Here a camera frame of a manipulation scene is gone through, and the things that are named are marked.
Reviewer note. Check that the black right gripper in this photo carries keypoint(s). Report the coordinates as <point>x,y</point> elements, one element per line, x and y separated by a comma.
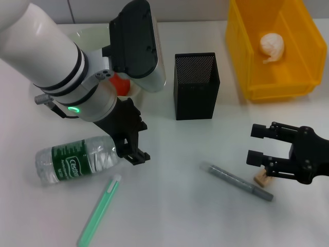
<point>311,157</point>

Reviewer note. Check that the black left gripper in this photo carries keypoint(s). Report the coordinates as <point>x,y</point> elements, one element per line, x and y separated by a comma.
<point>118,123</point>

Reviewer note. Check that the clear bottle with green label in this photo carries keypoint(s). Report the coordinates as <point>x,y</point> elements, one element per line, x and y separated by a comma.
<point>74,162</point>

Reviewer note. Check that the red-orange toy orange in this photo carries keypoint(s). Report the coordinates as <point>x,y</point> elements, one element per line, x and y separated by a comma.
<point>120,85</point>

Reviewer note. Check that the white paper ball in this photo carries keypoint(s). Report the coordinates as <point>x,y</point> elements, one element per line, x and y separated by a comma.
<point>272,46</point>

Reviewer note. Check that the beige eraser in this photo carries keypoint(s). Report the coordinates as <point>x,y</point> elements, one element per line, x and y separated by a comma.
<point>260,180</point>

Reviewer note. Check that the grey marker pen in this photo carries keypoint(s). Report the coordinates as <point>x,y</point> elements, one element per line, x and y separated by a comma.
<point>231,178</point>

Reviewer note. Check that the green pen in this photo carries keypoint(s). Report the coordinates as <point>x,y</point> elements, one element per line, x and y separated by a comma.
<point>102,203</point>

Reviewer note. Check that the black mesh pen holder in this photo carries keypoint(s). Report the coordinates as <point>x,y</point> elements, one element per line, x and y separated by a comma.
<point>196,103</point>

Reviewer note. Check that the pale green glass fruit plate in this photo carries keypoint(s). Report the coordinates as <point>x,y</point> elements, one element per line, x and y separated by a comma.
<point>90,38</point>

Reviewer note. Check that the yellow plastic bin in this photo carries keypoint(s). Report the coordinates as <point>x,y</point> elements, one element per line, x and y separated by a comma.
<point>244,64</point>

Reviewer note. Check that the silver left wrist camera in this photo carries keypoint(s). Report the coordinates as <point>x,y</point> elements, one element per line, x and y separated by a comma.
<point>133,46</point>

